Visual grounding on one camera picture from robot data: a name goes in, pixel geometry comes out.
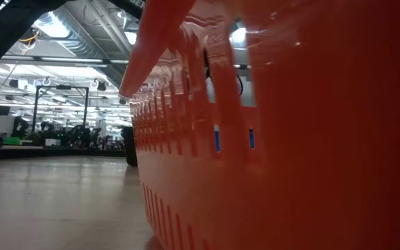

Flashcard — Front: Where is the background work table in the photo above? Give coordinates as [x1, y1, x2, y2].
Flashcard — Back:
[0, 143, 127, 163]

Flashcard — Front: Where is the large orange slotted plastic basket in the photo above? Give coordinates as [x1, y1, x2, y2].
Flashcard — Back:
[119, 0, 400, 250]

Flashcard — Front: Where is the black slotted plastic basket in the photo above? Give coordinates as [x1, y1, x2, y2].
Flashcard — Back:
[121, 126, 138, 167]

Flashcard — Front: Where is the black background gantry frame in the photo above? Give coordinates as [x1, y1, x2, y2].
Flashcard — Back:
[32, 84, 90, 140]

